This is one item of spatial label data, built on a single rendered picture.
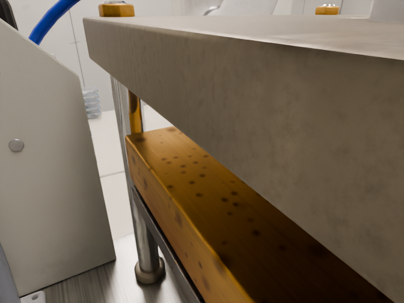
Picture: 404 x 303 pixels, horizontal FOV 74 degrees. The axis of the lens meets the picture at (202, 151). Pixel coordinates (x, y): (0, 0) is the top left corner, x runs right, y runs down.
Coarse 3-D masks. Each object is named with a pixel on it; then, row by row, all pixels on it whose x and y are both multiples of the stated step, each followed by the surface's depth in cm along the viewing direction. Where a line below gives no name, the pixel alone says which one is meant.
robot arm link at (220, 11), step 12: (228, 0) 36; (240, 0) 36; (252, 0) 36; (264, 0) 37; (276, 0) 38; (216, 12) 38; (228, 12) 36; (240, 12) 36; (252, 12) 36; (264, 12) 37
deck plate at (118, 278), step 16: (128, 240) 24; (128, 256) 23; (160, 256) 23; (96, 272) 21; (112, 272) 21; (128, 272) 21; (48, 288) 20; (64, 288) 20; (80, 288) 20; (96, 288) 20; (112, 288) 20; (128, 288) 20; (144, 288) 20; (160, 288) 20; (176, 288) 20
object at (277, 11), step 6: (174, 0) 227; (282, 0) 235; (288, 0) 238; (174, 6) 229; (276, 6) 235; (282, 6) 238; (288, 6) 241; (174, 12) 232; (180, 12) 222; (276, 12) 237; (282, 12) 240; (288, 12) 243
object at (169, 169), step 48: (144, 144) 12; (192, 144) 12; (144, 192) 12; (192, 192) 9; (240, 192) 9; (192, 240) 8; (240, 240) 7; (288, 240) 7; (192, 288) 9; (240, 288) 6; (288, 288) 6; (336, 288) 6
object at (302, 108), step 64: (64, 0) 14; (384, 0) 7; (128, 64) 8; (192, 64) 4; (256, 64) 3; (320, 64) 2; (384, 64) 2; (192, 128) 5; (256, 128) 3; (320, 128) 2; (384, 128) 2; (320, 192) 3; (384, 192) 2; (384, 256) 2
